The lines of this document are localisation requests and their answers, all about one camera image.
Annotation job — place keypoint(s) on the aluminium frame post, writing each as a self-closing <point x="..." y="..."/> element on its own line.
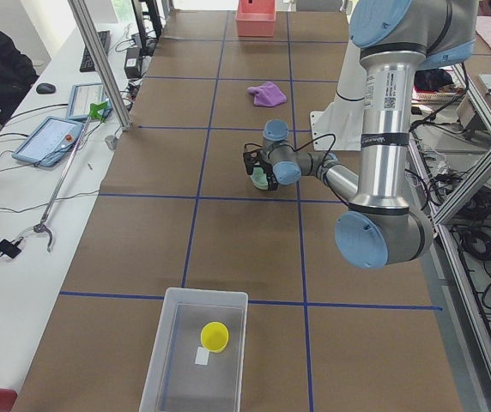
<point x="91" y="40"/>

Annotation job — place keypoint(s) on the purple cloth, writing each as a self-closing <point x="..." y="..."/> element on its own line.
<point x="267" y="95"/>

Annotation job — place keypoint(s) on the yellow plastic cup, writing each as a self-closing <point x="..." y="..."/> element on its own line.
<point x="214" y="336"/>

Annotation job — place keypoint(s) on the black computer mouse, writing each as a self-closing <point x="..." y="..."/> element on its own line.
<point x="46" y="88"/>

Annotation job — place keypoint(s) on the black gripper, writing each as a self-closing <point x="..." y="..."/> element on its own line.
<point x="266" y="172"/>

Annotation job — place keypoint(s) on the pink plastic tray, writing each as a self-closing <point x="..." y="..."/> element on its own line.
<point x="256" y="18"/>

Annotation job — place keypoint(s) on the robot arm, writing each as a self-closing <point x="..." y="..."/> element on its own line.
<point x="390" y="41"/>

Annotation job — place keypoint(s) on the teach pendant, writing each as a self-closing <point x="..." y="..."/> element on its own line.
<point x="82" y="96"/>
<point x="49" y="142"/>

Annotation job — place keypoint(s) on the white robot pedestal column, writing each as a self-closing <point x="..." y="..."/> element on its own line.
<point x="339" y="125"/>

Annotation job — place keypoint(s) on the clear plastic bin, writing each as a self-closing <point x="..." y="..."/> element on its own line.
<point x="184" y="374"/>

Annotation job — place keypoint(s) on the mint green bowl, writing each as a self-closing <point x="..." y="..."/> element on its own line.
<point x="259" y="179"/>

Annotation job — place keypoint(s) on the teach pendant far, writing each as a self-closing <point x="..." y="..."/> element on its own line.
<point x="82" y="96"/>

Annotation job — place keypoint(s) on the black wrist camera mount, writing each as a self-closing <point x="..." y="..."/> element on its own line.
<point x="252" y="159"/>

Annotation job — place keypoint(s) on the small metal cylinder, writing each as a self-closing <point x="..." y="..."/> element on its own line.
<point x="111" y="142"/>

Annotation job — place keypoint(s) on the teach pendant near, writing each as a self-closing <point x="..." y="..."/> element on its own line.
<point x="49" y="142"/>

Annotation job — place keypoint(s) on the black power adapter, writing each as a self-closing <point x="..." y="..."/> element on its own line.
<point x="133" y="63"/>

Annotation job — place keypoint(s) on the green handled reach grabber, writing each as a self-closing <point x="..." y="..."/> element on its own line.
<point x="95" y="113"/>

